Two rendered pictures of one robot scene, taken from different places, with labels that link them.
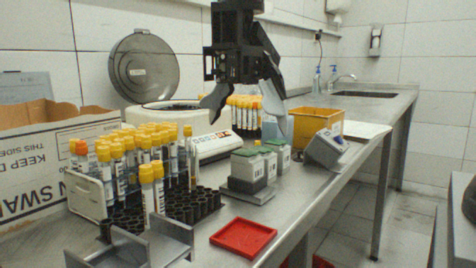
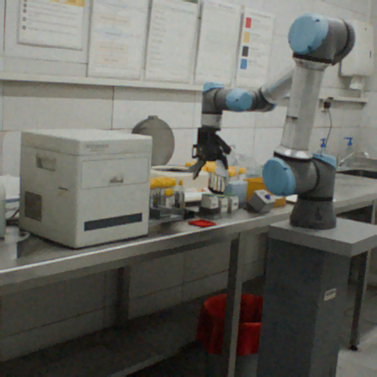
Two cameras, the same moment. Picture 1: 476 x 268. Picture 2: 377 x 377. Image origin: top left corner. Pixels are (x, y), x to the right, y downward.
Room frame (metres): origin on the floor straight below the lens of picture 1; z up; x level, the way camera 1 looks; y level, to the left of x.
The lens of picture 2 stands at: (-1.57, -0.18, 1.32)
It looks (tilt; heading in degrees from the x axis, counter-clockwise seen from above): 9 degrees down; 7
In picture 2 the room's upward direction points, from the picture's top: 4 degrees clockwise
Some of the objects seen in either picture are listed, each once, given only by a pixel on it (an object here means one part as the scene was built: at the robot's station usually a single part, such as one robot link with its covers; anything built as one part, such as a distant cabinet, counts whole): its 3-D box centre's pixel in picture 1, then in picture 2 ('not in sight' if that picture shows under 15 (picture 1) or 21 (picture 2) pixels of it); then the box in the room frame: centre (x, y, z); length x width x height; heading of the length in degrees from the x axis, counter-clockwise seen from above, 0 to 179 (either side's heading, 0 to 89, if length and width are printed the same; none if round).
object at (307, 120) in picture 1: (313, 127); (264, 192); (0.83, -0.21, 0.92); 0.13 x 0.13 x 0.10; 53
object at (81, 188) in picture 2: not in sight; (87, 183); (0.12, 0.32, 1.03); 0.31 x 0.27 x 0.30; 146
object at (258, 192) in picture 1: (247, 184); (209, 211); (0.50, -0.01, 0.89); 0.09 x 0.05 x 0.04; 55
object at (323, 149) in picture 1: (319, 147); (257, 200); (0.67, -0.18, 0.92); 0.13 x 0.07 x 0.08; 56
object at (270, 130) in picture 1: (278, 137); (235, 194); (0.71, -0.09, 0.92); 0.10 x 0.07 x 0.10; 148
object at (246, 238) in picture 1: (244, 235); (202, 223); (0.36, -0.01, 0.88); 0.07 x 0.07 x 0.01; 56
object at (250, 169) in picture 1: (247, 170); (209, 204); (0.50, -0.01, 0.92); 0.05 x 0.04 x 0.06; 55
